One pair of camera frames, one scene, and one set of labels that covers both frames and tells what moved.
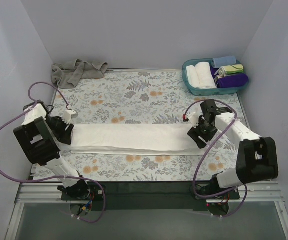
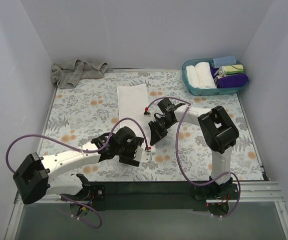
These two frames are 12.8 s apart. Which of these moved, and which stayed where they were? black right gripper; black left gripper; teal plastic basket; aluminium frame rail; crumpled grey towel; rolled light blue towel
Moved: black left gripper; black right gripper
Stayed: aluminium frame rail; crumpled grey towel; teal plastic basket; rolled light blue towel
